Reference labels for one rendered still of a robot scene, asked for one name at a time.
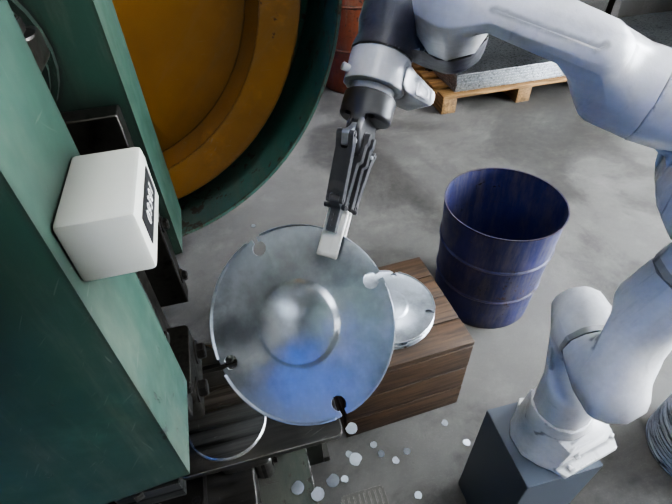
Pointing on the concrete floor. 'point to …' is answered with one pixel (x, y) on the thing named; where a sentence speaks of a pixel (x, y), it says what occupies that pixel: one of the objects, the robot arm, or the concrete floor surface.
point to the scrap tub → (496, 242)
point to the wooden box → (417, 365)
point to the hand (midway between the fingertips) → (334, 233)
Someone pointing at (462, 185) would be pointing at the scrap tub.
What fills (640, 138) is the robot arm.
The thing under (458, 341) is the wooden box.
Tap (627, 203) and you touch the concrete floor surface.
